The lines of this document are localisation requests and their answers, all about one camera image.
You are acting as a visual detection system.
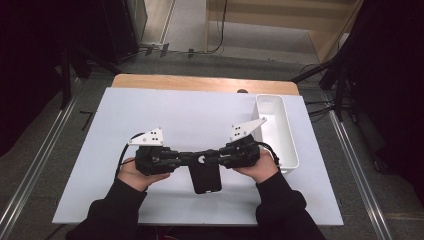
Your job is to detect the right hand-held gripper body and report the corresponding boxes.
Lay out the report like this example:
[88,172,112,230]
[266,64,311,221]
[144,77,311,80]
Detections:
[219,116,268,170]

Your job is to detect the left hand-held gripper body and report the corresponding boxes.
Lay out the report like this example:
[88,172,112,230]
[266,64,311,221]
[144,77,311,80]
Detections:
[128,127,182,177]

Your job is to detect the black phone case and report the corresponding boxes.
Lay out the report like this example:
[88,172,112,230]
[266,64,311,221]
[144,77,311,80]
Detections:
[188,151,223,195]

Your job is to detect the white plastic storage box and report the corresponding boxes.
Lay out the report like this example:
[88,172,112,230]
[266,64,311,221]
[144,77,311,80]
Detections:
[252,94,300,175]

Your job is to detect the person's left hand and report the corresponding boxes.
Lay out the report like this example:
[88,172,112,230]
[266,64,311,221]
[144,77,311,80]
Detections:
[117,158,172,193]

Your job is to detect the person's right hand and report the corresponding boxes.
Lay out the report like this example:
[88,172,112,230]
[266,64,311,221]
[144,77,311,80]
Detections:
[233,149,281,185]

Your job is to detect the white table board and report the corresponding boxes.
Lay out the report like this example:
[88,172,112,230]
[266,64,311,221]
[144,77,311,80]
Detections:
[52,87,344,227]

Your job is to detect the wooden table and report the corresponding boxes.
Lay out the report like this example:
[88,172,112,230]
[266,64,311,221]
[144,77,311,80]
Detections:
[111,73,300,97]

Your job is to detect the black metal stand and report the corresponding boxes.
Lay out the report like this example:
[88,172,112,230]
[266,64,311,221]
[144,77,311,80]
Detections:
[289,49,355,123]
[59,45,122,110]

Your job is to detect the black cabinet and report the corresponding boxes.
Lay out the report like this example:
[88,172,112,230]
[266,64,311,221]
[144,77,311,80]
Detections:
[100,0,148,65]

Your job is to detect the wooden platform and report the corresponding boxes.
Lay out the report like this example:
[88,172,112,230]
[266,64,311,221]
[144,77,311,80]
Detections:
[204,0,365,64]

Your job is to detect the black curtain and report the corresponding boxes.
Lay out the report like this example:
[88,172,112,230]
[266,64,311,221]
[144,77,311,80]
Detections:
[346,0,424,204]
[0,0,73,158]

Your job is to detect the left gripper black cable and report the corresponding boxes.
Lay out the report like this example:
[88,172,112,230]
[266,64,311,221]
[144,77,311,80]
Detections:
[114,132,146,178]

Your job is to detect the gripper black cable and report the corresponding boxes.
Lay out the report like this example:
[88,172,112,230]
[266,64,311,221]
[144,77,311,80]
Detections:
[114,132,146,178]
[257,141,283,168]

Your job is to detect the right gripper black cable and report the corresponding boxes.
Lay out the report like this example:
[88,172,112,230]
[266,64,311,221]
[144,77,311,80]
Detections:
[257,141,283,168]

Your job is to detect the black floor cables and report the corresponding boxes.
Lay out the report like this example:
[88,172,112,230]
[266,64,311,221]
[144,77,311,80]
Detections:
[299,62,338,123]

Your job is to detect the metal floor rail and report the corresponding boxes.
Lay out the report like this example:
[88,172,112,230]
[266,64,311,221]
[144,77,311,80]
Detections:
[328,109,395,240]
[0,77,83,236]

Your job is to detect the hanging black cable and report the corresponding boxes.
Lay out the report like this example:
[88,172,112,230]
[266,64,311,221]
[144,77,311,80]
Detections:
[198,0,230,56]

